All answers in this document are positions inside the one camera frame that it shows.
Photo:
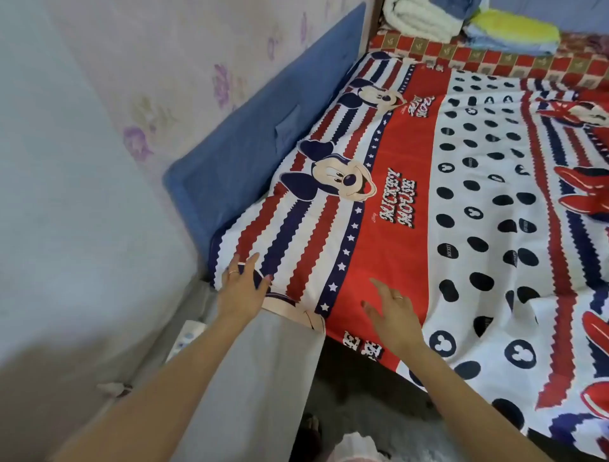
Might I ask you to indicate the person's white pink clothing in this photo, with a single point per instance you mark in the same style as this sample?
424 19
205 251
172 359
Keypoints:
357 450

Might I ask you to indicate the person's right forearm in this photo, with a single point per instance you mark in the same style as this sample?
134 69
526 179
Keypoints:
457 404

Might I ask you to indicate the grey cabinet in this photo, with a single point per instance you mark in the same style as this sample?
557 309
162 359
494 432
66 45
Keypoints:
266 390

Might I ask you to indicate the blue folded cloth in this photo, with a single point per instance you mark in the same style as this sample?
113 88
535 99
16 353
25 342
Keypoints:
457 7

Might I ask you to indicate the white crumpled scrap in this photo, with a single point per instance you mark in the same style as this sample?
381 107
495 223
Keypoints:
114 389

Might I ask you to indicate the person's left hand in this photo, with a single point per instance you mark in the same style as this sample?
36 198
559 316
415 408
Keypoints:
242 290

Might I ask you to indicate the white folded towel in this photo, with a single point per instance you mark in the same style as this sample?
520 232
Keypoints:
418 19

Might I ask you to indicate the cartoon print bed sheet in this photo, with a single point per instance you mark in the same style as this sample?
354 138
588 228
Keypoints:
404 214

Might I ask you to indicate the red checkered bed cover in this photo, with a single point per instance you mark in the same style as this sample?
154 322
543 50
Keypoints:
523 62

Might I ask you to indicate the person's left forearm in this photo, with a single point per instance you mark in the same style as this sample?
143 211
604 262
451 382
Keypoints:
166 390

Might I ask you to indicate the white plastic device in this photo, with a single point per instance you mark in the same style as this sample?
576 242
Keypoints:
185 340

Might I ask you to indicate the blue padded cushion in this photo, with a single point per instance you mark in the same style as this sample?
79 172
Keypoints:
247 143

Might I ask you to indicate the person's right hand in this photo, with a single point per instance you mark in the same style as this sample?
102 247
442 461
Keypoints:
399 321

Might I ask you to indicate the yellow blue folded blanket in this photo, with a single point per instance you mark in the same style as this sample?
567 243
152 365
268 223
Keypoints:
514 28

